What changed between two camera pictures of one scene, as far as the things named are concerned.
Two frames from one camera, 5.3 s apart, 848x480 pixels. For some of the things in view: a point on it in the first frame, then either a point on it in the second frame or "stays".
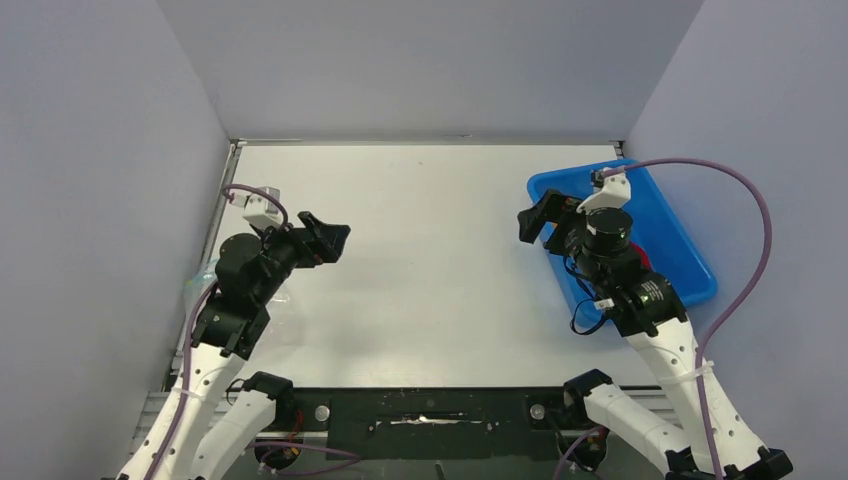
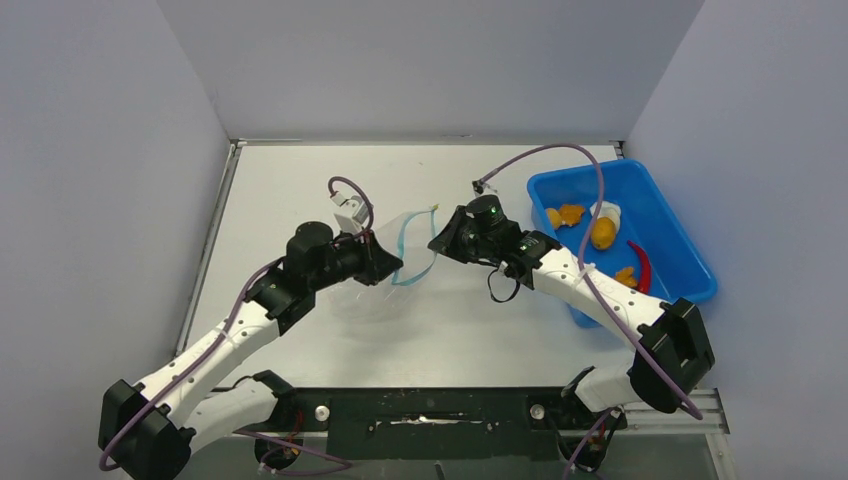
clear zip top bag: x=205 y=274 -> x=413 y=241
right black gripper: x=550 y=208 -> x=447 y=244
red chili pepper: x=645 y=262 stays
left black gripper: x=317 y=241 -> x=381 y=263
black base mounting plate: x=433 y=423 stays
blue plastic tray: x=671 y=251 stays
